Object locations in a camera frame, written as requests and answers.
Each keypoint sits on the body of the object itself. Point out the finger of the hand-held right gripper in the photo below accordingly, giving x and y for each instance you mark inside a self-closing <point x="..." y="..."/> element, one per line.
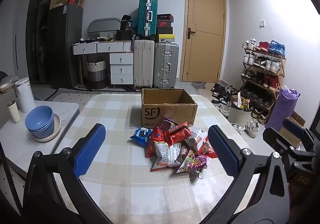
<point x="293" y="126"/>
<point x="273" y="137"/>

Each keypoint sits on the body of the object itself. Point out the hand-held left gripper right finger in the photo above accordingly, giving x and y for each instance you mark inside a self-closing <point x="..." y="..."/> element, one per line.
<point x="222" y="150"/>

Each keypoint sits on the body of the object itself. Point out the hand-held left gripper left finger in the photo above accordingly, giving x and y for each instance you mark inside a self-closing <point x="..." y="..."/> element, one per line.
<point x="90" y="150"/>

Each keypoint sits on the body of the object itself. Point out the pile of snack packets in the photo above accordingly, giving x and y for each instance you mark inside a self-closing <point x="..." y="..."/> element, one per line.
<point x="175" y="141"/>

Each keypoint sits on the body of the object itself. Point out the brown cardboard box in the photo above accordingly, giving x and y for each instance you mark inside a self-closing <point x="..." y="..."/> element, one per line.
<point x="152" y="114"/>

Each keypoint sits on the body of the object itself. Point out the small brown carton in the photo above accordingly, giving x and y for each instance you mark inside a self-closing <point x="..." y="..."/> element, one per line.
<point x="297" y="119"/>

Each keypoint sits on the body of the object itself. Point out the purple bag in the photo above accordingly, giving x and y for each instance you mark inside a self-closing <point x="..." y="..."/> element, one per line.
<point x="281" y="109"/>

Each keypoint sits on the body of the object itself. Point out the white sneaker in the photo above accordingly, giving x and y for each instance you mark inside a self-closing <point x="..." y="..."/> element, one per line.
<point x="252" y="127"/>
<point x="238" y="127"/>

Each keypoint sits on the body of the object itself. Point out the checkered tablecloth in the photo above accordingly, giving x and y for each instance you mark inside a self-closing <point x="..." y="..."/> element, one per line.
<point x="120" y="164"/>

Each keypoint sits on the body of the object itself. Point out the white trash bin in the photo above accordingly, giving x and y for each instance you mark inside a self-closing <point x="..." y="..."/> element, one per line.
<point x="238" y="115"/>

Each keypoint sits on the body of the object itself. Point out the blue bowl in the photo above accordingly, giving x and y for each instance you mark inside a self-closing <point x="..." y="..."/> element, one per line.
<point x="40" y="117"/>
<point x="43" y="134"/>

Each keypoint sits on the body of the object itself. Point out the blue snack packet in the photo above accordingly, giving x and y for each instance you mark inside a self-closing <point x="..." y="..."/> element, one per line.
<point x="140" y="136"/>

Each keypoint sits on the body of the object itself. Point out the pile of assorted shoes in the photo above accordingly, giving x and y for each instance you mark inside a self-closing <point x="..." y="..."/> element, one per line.
<point x="222" y="96"/>

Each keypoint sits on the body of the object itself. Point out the wooden shoe rack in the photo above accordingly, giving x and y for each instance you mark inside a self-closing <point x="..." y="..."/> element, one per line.
<point x="281" y="73"/>

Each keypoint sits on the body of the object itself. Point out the rows of racked sneakers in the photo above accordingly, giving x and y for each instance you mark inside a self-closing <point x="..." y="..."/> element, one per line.
<point x="271" y="63"/>

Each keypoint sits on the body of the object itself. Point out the grey door mat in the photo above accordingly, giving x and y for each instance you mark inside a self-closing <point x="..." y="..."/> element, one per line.
<point x="198" y="85"/>

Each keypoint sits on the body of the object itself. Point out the woven laundry basket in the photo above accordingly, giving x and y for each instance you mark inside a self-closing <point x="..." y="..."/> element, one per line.
<point x="96" y="73"/>

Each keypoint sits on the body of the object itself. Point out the white thermos kettle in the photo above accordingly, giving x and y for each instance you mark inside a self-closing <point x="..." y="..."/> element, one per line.
<point x="25" y="96"/>

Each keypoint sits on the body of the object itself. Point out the small cream tumbler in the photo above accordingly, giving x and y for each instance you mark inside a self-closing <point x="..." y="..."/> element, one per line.
<point x="13" y="112"/>

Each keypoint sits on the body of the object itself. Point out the white desk with drawers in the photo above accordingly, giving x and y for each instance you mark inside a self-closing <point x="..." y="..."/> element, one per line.
<point x="121" y="68"/>

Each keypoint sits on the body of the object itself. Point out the beige suitcase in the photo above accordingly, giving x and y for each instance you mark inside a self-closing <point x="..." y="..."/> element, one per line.
<point x="143" y="63"/>

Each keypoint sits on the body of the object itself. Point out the silver suitcase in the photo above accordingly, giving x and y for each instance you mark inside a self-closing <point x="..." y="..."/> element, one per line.
<point x="166" y="63"/>

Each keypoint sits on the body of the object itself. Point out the wooden door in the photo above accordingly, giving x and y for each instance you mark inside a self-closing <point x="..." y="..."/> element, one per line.
<point x="205" y="46"/>

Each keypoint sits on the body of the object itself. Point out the black refrigerator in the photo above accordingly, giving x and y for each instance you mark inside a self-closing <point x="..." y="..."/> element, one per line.
<point x="62" y="46"/>

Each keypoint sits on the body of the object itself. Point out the yellow black shoe box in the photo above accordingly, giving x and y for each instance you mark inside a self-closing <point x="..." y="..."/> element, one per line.
<point x="165" y="38"/>

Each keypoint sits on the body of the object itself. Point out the grey oval mirror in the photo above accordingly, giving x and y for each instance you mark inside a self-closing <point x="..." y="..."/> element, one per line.
<point x="105" y="25"/>

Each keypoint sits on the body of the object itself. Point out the black bag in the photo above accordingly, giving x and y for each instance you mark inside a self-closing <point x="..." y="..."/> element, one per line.
<point x="125" y="28"/>

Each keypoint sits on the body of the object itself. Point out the plain black shoe box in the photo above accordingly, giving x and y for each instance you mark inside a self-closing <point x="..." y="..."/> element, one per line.
<point x="165" y="30"/>

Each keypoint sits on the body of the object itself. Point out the dark tall wardrobe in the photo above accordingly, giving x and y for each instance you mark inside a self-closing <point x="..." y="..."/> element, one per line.
<point x="38" y="26"/>

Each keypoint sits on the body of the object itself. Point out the green suitcase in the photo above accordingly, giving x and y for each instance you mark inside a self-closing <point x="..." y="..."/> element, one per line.
<point x="147" y="17"/>

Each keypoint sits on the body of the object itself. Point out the black shoe box red stripe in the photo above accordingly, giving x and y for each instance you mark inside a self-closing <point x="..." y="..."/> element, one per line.
<point x="165" y="17"/>

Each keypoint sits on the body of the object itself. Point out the white light switch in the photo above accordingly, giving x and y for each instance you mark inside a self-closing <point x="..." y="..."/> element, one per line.
<point x="262" y="23"/>

